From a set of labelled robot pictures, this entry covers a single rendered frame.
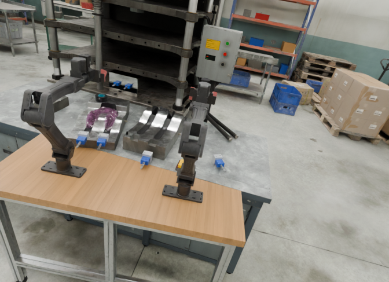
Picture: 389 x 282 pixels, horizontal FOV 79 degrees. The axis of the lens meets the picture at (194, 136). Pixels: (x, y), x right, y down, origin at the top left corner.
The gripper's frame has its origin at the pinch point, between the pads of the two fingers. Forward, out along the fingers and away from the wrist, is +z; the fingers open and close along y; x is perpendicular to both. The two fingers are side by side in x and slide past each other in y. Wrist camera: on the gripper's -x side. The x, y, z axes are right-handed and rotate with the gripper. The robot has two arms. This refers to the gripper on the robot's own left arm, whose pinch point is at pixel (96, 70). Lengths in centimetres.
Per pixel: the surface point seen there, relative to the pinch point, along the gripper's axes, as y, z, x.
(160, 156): -43, -14, 38
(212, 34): -57, 71, -23
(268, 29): -201, 646, -12
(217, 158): -76, -8, 35
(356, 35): -434, 624, -40
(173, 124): -45, 12, 29
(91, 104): 14.1, 18.8, 30.3
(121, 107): -5.5, 22.5, 29.7
